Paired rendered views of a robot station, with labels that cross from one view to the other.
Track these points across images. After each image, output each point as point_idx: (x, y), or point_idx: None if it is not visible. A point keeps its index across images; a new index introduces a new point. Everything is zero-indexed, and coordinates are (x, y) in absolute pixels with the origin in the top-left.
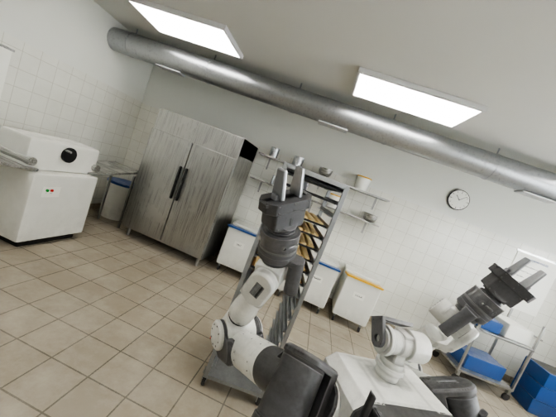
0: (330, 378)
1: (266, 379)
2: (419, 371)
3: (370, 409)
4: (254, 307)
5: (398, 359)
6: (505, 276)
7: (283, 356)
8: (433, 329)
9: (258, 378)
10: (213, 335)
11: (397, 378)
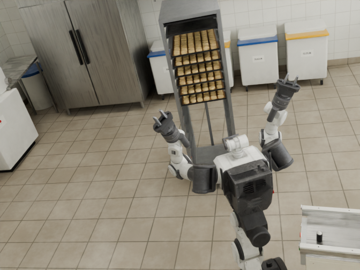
0: (212, 168)
1: (192, 178)
2: (270, 140)
3: (222, 172)
4: None
5: (237, 149)
6: (281, 86)
7: (193, 169)
8: None
9: (190, 179)
10: (170, 171)
11: (240, 155)
